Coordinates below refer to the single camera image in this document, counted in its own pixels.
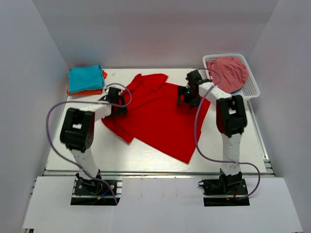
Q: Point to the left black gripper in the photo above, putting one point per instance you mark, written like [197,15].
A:
[122,110]

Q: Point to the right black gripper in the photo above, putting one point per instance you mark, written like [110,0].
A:
[181,90]

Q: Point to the red t-shirt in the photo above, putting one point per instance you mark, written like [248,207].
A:
[155,118]

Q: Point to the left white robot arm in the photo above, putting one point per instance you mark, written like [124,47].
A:
[77,132]

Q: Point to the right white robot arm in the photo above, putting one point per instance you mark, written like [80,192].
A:
[230,118]

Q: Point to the folded orange t-shirt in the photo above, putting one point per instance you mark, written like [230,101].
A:
[83,92]

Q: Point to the blue garment in basket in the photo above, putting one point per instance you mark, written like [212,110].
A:
[236,92]

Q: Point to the folded teal t-shirt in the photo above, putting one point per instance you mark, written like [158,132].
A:
[96,68]

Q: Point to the pink t-shirt in basket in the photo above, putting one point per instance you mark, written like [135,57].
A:
[229,73]

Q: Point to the white plastic basket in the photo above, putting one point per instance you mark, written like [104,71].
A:
[250,88]

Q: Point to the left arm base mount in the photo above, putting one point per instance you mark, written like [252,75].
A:
[94,193]

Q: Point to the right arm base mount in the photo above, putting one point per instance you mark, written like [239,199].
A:
[226,191]

